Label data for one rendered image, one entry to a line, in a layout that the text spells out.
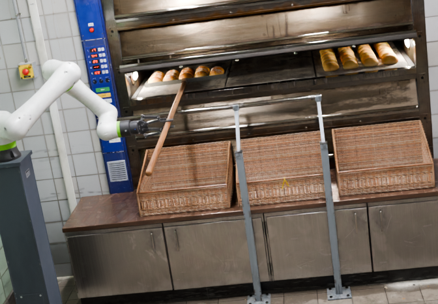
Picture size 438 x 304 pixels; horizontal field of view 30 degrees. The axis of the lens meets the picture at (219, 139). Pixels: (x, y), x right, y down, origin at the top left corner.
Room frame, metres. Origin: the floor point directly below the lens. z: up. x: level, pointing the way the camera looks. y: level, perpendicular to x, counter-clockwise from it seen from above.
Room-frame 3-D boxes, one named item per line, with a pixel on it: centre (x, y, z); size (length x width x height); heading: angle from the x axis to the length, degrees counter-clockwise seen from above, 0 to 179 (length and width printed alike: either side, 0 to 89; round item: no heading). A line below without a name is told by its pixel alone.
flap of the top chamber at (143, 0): (4.98, -0.37, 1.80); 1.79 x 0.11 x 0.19; 84
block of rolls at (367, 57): (5.35, -0.99, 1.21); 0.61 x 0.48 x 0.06; 174
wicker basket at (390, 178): (4.64, -0.95, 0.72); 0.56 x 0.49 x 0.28; 82
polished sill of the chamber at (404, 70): (5.00, -0.37, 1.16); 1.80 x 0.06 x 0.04; 84
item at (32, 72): (5.10, 1.13, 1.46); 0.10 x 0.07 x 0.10; 84
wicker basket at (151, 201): (4.78, 0.23, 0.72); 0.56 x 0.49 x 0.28; 83
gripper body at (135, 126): (4.37, 0.43, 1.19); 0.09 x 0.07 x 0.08; 84
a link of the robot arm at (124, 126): (4.39, 0.50, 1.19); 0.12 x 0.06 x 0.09; 174
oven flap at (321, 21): (4.98, -0.37, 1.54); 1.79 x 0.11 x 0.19; 84
